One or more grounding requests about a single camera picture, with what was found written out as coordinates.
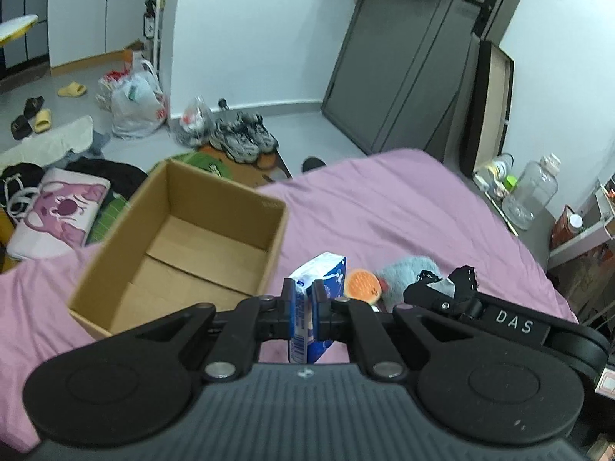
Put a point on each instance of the blue tissue pack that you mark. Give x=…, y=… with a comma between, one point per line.
x=330, y=270

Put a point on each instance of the black door handle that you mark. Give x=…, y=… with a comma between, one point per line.
x=486, y=8

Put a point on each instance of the framed board leaning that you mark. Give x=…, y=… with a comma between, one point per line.
x=489, y=111

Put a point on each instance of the black fabric pouch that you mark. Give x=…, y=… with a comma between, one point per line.
x=461, y=278

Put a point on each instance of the round white yellow table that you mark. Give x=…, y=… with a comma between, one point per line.
x=14, y=28

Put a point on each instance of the grey door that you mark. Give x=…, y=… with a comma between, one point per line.
x=400, y=69

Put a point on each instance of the white plastic shopping bag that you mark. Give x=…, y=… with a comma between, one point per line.
x=138, y=105

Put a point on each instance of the yellow slipper near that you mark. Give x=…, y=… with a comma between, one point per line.
x=42, y=121

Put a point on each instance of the black clothes on floor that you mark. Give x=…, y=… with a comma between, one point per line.
x=124, y=178

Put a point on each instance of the orange burger plush toy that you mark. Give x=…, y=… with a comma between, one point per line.
x=363, y=285

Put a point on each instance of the black spray bottle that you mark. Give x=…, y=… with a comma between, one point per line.
x=149, y=19

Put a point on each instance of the small side desk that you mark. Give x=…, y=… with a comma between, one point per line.
x=598, y=216

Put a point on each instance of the large clear plastic jar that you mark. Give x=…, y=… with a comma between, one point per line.
x=533, y=190

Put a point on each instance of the black shoe near bed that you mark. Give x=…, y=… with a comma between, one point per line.
x=312, y=163

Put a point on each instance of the small clear trash bag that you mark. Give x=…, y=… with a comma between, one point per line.
x=195, y=125

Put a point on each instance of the cream towel on floor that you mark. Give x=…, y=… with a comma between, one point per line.
x=51, y=146

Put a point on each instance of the white cabinet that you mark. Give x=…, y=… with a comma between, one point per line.
x=82, y=29

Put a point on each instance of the grey sneaker left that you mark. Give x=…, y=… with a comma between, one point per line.
x=235, y=142

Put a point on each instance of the yellow slipper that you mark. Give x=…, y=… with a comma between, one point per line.
x=73, y=90
x=42, y=121

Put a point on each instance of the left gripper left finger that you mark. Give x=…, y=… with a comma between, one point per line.
x=252, y=322

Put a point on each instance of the pink bear laptop sleeve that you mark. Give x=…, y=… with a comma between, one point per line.
x=56, y=216

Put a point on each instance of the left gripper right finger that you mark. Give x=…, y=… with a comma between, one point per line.
x=355, y=324

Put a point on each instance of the grey sneaker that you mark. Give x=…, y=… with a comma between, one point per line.
x=254, y=126
x=235, y=142

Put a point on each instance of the pink bed sheet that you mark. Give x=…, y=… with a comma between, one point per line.
x=374, y=211

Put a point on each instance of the grey sneaker right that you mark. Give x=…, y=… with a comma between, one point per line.
x=254, y=126

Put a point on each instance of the open cardboard box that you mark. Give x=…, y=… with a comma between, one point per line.
x=186, y=237

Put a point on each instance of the black slipper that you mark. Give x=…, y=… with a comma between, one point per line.
x=20, y=127

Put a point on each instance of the yellow slipper far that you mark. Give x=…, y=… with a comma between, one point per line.
x=73, y=90

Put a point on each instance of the grey fluffy plush slipper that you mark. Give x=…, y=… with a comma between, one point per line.
x=395, y=279

